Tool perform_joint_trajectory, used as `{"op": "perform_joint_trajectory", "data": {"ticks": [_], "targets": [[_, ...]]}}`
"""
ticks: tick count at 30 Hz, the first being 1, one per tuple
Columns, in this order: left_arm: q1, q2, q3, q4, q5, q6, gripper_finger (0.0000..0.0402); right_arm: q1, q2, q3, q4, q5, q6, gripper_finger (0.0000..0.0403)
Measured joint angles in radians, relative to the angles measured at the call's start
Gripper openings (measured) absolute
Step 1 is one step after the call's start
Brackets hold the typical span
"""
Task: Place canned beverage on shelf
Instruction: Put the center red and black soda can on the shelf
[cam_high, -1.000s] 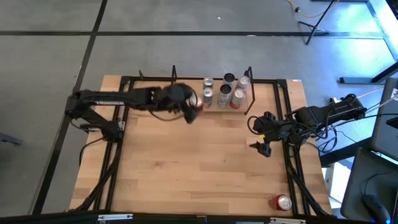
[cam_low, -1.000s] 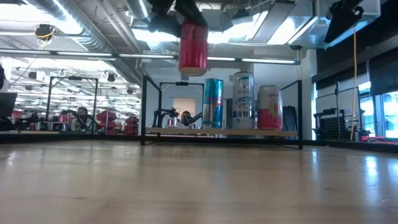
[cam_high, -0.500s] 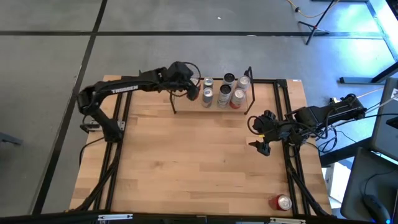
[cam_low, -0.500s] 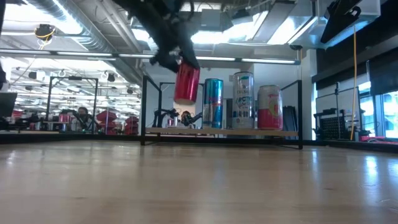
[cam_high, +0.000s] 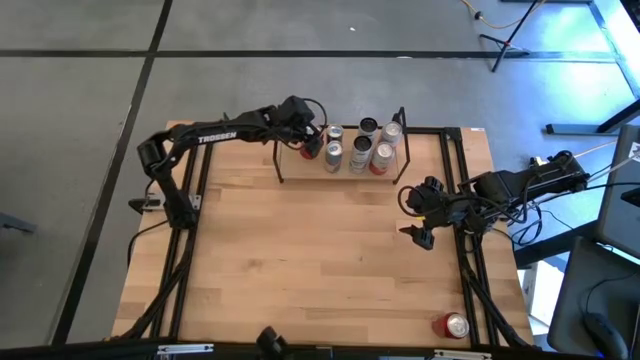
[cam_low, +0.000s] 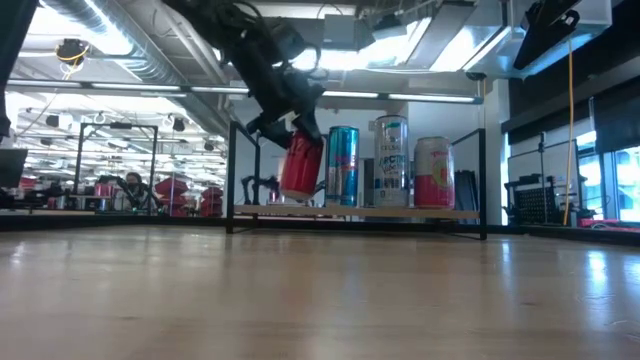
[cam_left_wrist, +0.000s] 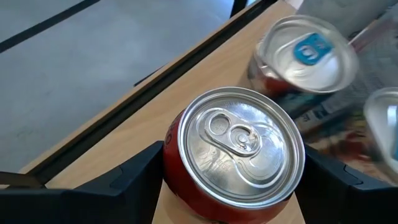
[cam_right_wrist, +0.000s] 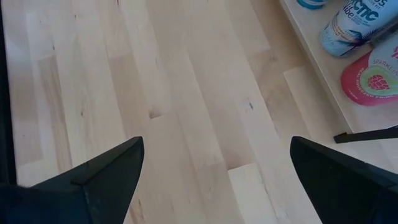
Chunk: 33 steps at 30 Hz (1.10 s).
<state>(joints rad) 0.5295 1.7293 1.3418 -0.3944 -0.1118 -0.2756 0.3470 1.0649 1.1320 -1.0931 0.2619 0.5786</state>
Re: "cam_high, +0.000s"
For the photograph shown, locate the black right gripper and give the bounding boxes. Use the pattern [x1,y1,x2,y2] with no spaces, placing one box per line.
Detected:
[399,188,471,252]

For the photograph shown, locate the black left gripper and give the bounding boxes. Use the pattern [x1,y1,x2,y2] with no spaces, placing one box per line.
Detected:
[272,118,328,162]

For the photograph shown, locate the white Celsius can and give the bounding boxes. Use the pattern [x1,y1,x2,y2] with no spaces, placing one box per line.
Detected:
[348,135,374,176]
[358,117,380,139]

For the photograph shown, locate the pink and white soda can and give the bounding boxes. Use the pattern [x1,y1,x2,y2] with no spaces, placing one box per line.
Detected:
[380,121,404,148]
[368,141,396,177]

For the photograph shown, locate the grey desk mat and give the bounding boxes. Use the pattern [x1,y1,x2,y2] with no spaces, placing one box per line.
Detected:
[547,237,640,360]

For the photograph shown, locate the black desk leg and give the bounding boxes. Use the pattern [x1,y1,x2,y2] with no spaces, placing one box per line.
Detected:
[544,98,640,136]

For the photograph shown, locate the grey desk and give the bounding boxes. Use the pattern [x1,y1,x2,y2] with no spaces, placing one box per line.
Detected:
[597,124,640,261]

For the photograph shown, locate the black tripod stand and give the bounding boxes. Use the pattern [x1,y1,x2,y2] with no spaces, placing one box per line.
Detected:
[478,0,546,74]

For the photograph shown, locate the black computer mouse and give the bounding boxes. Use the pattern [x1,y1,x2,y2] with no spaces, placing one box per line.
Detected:
[582,312,630,360]

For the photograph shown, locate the wooden shelf with black frame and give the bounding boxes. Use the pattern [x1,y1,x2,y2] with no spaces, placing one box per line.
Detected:
[271,106,412,185]

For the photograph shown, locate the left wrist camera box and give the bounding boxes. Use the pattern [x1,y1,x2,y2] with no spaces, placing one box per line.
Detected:
[278,95,317,124]

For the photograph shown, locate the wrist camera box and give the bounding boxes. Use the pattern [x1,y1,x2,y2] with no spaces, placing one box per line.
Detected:
[278,95,317,124]
[423,175,447,197]

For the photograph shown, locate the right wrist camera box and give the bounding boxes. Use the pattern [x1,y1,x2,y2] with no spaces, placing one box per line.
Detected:
[423,175,447,197]

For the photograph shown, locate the black aluminium table frame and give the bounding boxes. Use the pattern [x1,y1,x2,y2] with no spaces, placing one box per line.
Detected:
[112,124,539,360]

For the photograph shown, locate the black cable bundle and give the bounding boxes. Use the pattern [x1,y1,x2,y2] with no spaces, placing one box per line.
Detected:
[499,182,640,249]

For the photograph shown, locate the silver mounting bracket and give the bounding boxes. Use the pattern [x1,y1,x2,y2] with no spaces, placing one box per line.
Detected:
[432,349,494,360]
[156,342,215,356]

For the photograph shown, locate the black table-level camera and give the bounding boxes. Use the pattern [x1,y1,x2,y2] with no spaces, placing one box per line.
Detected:
[254,325,290,360]

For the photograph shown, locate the black side bracket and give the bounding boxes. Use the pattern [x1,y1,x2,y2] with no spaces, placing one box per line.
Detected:
[127,197,166,215]

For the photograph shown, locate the yellow cable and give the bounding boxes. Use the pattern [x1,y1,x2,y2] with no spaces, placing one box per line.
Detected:
[459,0,539,30]

